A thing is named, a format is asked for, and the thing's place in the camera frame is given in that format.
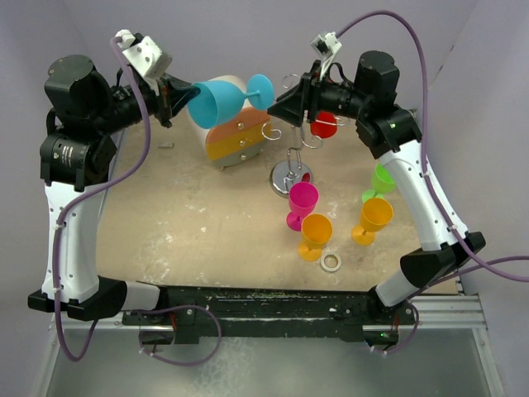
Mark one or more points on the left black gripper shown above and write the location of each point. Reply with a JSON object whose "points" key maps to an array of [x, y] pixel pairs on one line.
{"points": [[170, 102]]}

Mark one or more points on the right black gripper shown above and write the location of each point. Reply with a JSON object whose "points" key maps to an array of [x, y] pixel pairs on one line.
{"points": [[306, 95]]}

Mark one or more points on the blue plastic wine glass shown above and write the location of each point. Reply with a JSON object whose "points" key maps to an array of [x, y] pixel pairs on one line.
{"points": [[219, 101]]}

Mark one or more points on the red plastic wine glass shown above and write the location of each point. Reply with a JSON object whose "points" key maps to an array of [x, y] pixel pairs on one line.
{"points": [[324, 126]]}

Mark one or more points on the chrome wine glass rack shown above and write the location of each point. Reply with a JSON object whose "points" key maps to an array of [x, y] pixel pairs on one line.
{"points": [[291, 171]]}

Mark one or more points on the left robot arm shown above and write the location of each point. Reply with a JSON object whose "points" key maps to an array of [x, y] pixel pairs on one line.
{"points": [[76, 159]]}

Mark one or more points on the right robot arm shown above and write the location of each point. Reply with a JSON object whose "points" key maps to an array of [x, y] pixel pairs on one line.
{"points": [[394, 139]]}

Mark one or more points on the pink plastic wine glass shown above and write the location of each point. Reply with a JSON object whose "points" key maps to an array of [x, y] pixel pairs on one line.
{"points": [[302, 199]]}

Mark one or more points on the green plastic wine glass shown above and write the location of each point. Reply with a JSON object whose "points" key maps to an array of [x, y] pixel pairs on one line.
{"points": [[381, 183]]}

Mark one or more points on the orange wine glass front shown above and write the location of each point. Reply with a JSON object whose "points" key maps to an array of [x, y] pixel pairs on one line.
{"points": [[316, 232]]}

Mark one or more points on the orange wine glass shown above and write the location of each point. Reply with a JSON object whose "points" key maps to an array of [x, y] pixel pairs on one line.
{"points": [[316, 232], [375, 215]]}

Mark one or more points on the orange wine glass right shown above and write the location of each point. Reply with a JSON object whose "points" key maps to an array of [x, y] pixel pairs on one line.
{"points": [[375, 215]]}

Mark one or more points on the round white drawer cabinet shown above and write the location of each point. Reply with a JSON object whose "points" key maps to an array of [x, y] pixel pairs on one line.
{"points": [[237, 140]]}

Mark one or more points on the white tape roll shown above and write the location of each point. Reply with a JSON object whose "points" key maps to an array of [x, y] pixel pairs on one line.
{"points": [[330, 262]]}

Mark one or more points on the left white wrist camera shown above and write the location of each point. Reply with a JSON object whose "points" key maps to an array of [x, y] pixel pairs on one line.
{"points": [[148, 59]]}

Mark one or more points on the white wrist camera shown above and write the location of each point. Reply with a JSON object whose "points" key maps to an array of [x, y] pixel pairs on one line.
{"points": [[327, 45], [148, 59]]}

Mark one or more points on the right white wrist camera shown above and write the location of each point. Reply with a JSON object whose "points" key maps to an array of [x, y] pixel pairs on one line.
{"points": [[327, 45]]}

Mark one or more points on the black base frame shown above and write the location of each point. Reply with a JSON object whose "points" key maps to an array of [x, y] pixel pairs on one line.
{"points": [[186, 314]]}

